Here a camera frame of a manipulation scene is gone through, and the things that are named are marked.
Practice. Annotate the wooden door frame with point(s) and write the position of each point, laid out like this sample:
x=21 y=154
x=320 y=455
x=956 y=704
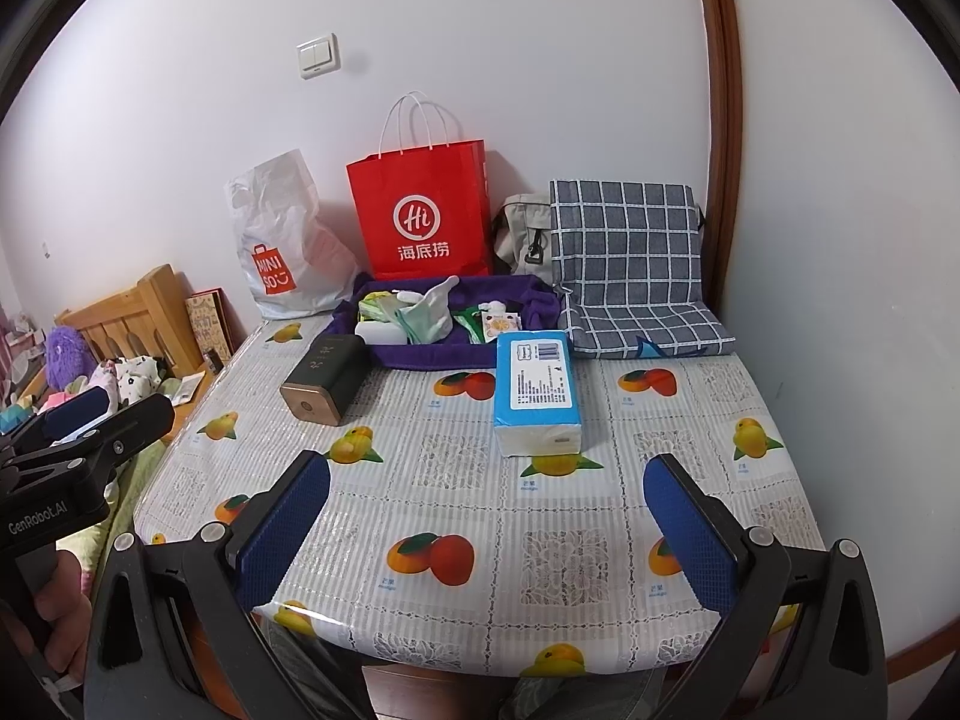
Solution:
x=724 y=127

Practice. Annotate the beige backpack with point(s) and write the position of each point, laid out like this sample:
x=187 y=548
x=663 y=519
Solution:
x=521 y=232

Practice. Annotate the white plush toy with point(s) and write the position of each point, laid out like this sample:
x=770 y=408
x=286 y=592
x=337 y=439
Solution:
x=131 y=379

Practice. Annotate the white rectangular box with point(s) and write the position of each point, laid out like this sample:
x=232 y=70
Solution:
x=379 y=334

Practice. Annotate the white orange-print packet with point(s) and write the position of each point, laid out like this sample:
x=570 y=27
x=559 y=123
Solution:
x=499 y=322

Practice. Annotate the red paper bag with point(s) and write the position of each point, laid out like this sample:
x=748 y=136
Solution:
x=420 y=187

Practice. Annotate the white light switch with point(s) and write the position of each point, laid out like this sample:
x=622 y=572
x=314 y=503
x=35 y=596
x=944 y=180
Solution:
x=318 y=56

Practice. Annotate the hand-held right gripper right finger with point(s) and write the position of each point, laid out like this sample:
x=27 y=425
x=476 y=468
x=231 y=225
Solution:
x=690 y=532

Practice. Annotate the purple plush toy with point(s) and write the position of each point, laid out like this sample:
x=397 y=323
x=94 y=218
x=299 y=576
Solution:
x=67 y=356

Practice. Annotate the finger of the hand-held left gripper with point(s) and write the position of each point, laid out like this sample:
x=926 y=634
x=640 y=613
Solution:
x=79 y=411
x=127 y=427

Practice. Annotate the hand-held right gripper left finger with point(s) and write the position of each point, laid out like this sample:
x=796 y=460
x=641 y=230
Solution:
x=289 y=532

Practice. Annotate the fruit print tablecloth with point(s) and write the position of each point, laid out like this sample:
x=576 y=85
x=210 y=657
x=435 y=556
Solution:
x=465 y=510

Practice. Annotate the blue tissue pack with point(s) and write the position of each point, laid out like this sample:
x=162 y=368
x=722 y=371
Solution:
x=536 y=390

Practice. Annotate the light green tissue packet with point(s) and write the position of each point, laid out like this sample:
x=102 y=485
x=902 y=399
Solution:
x=375 y=304

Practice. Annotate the green wipes packet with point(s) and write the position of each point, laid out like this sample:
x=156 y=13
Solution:
x=469 y=322

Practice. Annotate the white plastic shopping bag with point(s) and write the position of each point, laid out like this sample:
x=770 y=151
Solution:
x=285 y=240

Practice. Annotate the person's left hand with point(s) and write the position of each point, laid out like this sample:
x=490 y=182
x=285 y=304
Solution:
x=67 y=615

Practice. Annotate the grey checked cushion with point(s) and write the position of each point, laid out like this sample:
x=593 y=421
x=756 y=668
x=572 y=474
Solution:
x=630 y=240

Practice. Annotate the wooden headboard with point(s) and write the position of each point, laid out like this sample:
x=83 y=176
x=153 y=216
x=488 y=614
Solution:
x=127 y=307

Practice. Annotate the purple fabric tray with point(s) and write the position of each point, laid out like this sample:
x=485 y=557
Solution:
x=420 y=356

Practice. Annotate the dark green box gold end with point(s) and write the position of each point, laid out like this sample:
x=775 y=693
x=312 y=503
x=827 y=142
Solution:
x=326 y=382

